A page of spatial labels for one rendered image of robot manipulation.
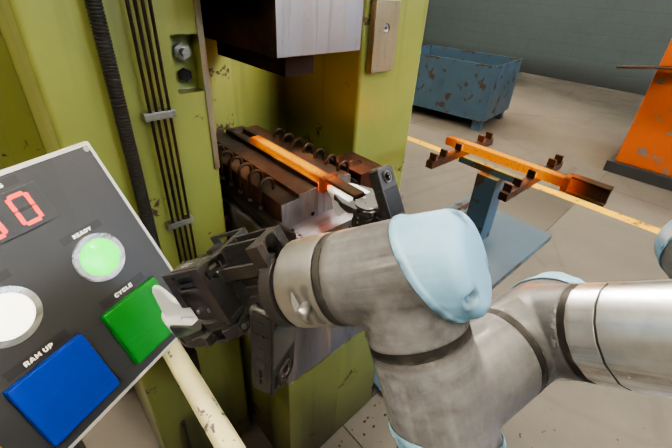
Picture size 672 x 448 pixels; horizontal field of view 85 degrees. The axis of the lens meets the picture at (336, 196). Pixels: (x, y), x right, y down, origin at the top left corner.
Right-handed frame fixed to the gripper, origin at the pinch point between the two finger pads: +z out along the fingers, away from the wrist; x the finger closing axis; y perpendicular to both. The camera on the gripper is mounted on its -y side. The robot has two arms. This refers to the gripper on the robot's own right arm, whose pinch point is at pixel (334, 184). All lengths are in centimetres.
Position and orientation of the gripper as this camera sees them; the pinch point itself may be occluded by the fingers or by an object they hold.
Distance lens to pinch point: 81.4
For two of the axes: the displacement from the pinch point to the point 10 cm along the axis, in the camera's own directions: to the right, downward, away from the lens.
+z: -6.7, -4.0, 6.3
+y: -0.5, 8.6, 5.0
